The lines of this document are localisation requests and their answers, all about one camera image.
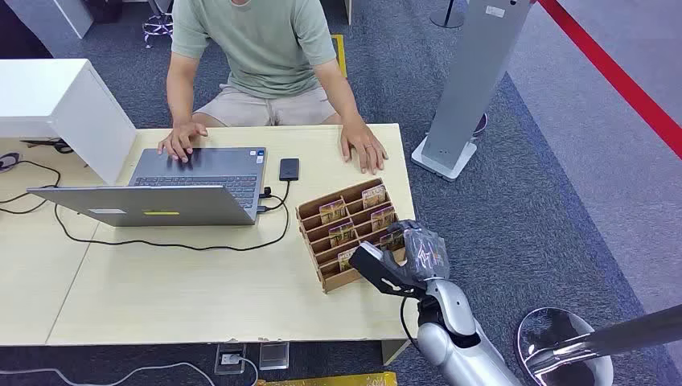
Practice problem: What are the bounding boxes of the long black power cable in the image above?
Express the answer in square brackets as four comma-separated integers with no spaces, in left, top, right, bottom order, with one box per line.
[52,195,291,253]

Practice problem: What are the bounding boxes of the person's right hand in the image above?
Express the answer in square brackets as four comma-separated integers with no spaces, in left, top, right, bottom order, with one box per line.
[156,121,209,164]

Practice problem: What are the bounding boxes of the small black round device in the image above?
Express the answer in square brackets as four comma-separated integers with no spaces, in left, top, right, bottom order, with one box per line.
[0,151,23,174]

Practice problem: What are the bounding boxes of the short black phone cable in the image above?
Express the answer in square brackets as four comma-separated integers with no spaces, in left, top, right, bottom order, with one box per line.
[258,179,293,215]

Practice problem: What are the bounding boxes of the person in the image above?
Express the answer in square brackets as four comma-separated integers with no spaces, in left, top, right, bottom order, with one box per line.
[156,0,390,176]

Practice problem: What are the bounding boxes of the chrome chair base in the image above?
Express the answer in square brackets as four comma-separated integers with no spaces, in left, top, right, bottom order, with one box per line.
[141,0,175,50]

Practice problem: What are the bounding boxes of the white counter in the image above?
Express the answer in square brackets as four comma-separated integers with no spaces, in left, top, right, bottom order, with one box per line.
[4,0,95,40]

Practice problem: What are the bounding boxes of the wooden card holder rack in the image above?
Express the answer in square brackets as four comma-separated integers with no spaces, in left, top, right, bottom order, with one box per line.
[295,178,409,294]

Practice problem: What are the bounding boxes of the grey kiosk column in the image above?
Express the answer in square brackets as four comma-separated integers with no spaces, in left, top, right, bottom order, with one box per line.
[409,0,534,183]

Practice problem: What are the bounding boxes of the white cabinet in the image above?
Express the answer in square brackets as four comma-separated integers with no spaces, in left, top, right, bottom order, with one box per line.
[0,58,138,187]

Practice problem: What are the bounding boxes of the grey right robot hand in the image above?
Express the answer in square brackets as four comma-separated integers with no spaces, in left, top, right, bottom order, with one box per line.
[386,219,452,283]

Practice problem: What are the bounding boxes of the floor socket cover plate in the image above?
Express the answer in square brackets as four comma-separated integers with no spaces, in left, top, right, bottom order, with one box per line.
[258,341,291,372]

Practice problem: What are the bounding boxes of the yellow floor tape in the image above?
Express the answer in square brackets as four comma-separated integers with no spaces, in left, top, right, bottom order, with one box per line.
[329,33,349,80]

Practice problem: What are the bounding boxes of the table leg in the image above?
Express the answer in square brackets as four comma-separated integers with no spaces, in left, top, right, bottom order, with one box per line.
[380,339,412,368]

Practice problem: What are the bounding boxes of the white cable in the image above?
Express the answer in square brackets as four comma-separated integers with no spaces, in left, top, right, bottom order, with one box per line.
[0,355,260,386]

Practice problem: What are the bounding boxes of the yellow box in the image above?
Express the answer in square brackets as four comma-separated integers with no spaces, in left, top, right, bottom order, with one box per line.
[254,371,399,386]

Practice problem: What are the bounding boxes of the black phone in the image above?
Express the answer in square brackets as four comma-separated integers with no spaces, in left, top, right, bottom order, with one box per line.
[278,157,301,183]

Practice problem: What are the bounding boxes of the black scissors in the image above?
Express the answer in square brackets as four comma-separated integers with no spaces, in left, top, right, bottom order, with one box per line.
[19,138,75,156]

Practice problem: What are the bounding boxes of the floor power socket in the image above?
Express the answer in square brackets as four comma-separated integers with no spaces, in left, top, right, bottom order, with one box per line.
[213,343,248,376]

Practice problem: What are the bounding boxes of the grey laptop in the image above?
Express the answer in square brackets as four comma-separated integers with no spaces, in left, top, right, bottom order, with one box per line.
[27,146,268,228]

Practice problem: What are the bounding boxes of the printed card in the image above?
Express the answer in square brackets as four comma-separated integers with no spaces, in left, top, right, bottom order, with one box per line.
[318,199,348,225]
[378,230,406,253]
[361,184,388,211]
[370,206,397,232]
[327,220,357,248]
[336,247,359,273]

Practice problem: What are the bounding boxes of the person's left hand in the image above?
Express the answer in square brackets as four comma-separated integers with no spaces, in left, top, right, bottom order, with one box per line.
[339,122,389,176]

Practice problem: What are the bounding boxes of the round black stand base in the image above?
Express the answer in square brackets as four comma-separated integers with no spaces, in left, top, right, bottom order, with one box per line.
[429,0,467,30]

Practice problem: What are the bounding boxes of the black cable loop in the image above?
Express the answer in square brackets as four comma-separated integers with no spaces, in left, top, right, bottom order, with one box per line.
[0,158,63,216]

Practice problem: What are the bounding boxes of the red floor tape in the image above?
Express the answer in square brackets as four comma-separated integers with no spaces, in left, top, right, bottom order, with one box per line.
[535,0,682,162]

